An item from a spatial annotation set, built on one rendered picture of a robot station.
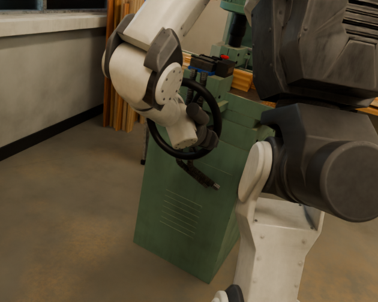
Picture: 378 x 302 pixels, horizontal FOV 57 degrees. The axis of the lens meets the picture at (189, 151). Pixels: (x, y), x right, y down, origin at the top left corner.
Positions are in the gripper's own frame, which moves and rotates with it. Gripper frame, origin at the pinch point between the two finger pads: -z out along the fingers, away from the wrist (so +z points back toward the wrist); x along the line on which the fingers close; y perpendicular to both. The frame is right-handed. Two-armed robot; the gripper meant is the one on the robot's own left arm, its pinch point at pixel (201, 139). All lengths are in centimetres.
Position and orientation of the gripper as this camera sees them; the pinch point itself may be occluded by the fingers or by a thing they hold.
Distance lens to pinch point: 107.9
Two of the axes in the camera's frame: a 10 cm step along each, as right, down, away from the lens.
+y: 3.3, -9.4, 0.5
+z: -3.0, -1.6, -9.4
